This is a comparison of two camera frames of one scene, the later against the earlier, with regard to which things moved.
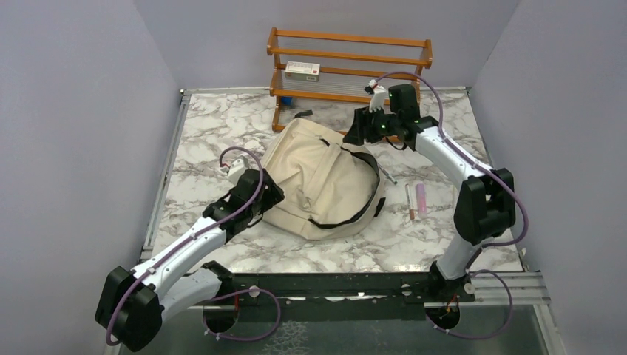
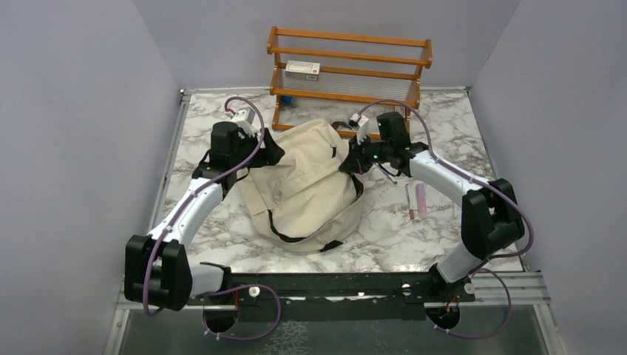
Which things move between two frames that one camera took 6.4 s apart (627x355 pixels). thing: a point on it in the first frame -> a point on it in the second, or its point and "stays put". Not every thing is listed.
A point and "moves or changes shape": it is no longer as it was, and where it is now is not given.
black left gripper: (273, 194) -> (269, 155)
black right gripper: (361, 127) -> (355, 161)
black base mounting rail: (336, 296) stays put
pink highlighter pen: (421, 200) stays put
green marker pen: (387, 174) stays put
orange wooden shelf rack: (322, 77) stays put
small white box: (302, 71) stays put
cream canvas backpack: (333, 188) moves or changes shape
